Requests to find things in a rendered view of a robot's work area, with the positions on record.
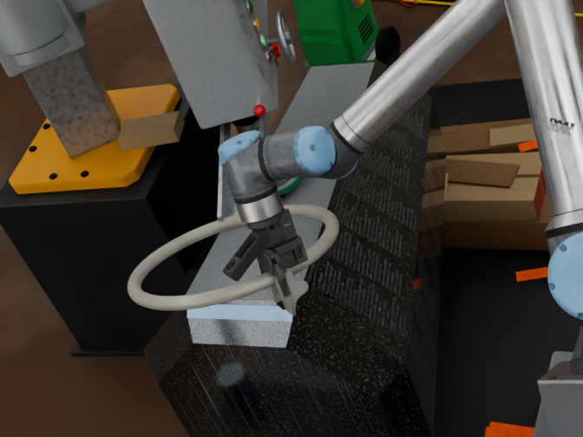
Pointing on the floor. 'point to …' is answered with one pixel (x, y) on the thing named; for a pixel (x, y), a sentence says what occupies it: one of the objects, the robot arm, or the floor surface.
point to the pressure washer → (343, 33)
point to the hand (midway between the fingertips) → (284, 308)
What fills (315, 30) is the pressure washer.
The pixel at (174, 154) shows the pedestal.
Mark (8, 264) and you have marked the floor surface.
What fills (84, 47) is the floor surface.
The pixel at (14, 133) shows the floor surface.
